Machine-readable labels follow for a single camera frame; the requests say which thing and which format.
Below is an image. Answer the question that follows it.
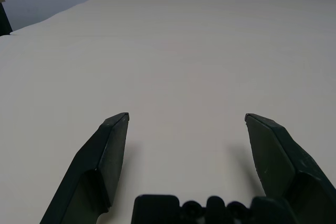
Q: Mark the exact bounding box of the black stand leg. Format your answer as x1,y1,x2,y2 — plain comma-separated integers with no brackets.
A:
0,0,13,37

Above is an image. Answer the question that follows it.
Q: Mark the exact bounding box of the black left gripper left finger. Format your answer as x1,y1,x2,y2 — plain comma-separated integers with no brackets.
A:
39,112,130,224

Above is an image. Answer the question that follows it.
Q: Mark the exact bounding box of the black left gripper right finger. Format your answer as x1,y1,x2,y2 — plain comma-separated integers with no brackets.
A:
244,113,336,224

